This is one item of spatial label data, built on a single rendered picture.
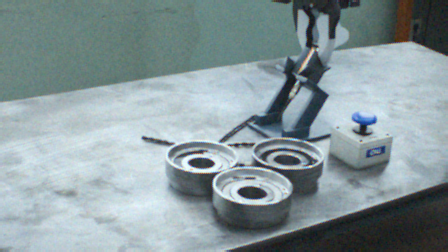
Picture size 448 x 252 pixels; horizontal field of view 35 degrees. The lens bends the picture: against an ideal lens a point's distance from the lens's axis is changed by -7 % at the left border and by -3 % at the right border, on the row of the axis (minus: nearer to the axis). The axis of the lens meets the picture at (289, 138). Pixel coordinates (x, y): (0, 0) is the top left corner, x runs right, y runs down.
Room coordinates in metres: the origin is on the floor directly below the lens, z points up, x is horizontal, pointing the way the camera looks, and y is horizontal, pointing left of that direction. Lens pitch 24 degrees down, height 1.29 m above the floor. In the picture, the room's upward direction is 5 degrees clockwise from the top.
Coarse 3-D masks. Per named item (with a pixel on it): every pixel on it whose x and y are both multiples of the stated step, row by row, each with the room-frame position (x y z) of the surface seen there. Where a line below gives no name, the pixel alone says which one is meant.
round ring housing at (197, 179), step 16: (176, 144) 0.96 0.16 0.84; (192, 144) 0.98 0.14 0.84; (208, 144) 0.98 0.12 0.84; (192, 160) 0.95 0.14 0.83; (208, 160) 0.95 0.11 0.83; (176, 176) 0.89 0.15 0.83; (192, 176) 0.88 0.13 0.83; (208, 176) 0.89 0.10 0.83; (192, 192) 0.89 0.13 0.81; (208, 192) 0.89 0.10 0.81
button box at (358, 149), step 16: (336, 128) 1.07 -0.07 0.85; (352, 128) 1.07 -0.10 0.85; (368, 128) 1.07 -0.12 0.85; (336, 144) 1.06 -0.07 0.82; (352, 144) 1.03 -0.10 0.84; (368, 144) 1.03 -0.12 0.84; (384, 144) 1.05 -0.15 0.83; (352, 160) 1.03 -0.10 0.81; (368, 160) 1.03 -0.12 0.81; (384, 160) 1.05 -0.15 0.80
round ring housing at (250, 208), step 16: (224, 176) 0.89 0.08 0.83; (240, 176) 0.91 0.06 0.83; (256, 176) 0.91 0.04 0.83; (272, 176) 0.90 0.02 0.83; (240, 192) 0.87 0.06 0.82; (256, 192) 0.88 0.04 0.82; (272, 192) 0.87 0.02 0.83; (288, 192) 0.87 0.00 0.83; (224, 208) 0.82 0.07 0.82; (240, 208) 0.81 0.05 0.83; (256, 208) 0.81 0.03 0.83; (272, 208) 0.82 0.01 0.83; (288, 208) 0.84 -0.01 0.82; (240, 224) 0.82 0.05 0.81; (256, 224) 0.82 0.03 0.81; (272, 224) 0.83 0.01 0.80
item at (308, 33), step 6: (300, 12) 1.19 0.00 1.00; (306, 12) 1.19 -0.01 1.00; (312, 12) 1.20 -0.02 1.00; (318, 12) 1.21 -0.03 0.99; (300, 18) 1.19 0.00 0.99; (306, 18) 1.18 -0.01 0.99; (312, 18) 1.18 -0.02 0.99; (300, 24) 1.19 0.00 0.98; (306, 24) 1.18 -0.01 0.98; (312, 24) 1.18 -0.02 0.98; (300, 30) 1.19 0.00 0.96; (306, 30) 1.18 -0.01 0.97; (312, 30) 1.19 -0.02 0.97; (300, 36) 1.19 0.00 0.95; (306, 36) 1.18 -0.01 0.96; (312, 36) 1.19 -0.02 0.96; (318, 36) 1.21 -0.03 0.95; (300, 42) 1.19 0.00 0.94; (306, 42) 1.18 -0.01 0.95; (312, 42) 1.20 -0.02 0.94
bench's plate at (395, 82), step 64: (256, 64) 1.49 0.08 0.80; (384, 64) 1.57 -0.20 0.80; (0, 128) 1.05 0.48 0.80; (64, 128) 1.07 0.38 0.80; (128, 128) 1.10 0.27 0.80; (192, 128) 1.12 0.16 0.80; (384, 128) 1.20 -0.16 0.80; (0, 192) 0.84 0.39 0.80; (64, 192) 0.86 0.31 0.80; (128, 192) 0.88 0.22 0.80; (320, 192) 0.94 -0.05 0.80; (384, 192) 0.95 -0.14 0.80
